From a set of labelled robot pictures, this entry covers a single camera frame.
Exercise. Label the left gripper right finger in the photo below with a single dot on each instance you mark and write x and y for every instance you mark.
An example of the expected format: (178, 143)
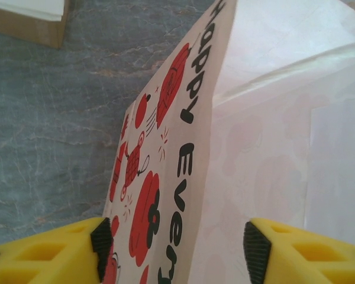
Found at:
(313, 260)

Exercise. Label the red white paper gift bag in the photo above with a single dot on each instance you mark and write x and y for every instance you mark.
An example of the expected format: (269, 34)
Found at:
(254, 133)

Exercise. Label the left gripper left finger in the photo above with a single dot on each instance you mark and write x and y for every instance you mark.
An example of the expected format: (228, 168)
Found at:
(41, 257)

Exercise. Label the brown cardboard box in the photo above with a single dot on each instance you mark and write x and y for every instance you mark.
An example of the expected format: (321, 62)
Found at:
(32, 32)

